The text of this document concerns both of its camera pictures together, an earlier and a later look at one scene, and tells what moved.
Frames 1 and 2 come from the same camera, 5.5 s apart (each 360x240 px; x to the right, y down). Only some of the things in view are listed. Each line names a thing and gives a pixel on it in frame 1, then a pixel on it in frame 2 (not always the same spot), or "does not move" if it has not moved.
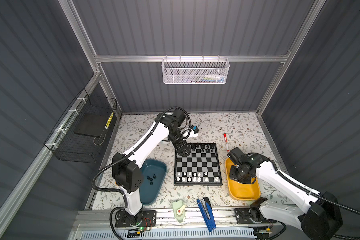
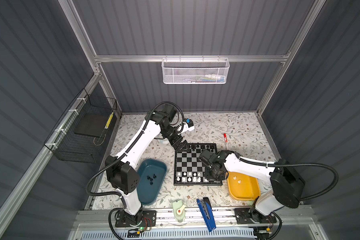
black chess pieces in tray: x=151 y=179 does not move
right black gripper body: x=235 y=174 -> x=210 y=175
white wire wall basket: x=195 y=70 does not move
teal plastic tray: x=154 y=172 does not move
